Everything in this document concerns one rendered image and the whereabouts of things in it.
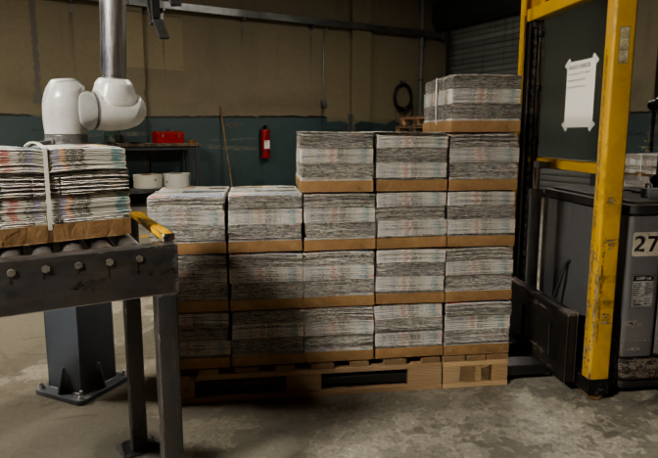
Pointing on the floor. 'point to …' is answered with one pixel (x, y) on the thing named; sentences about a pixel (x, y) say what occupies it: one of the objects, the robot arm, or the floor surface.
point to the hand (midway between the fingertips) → (168, 19)
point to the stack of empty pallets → (410, 124)
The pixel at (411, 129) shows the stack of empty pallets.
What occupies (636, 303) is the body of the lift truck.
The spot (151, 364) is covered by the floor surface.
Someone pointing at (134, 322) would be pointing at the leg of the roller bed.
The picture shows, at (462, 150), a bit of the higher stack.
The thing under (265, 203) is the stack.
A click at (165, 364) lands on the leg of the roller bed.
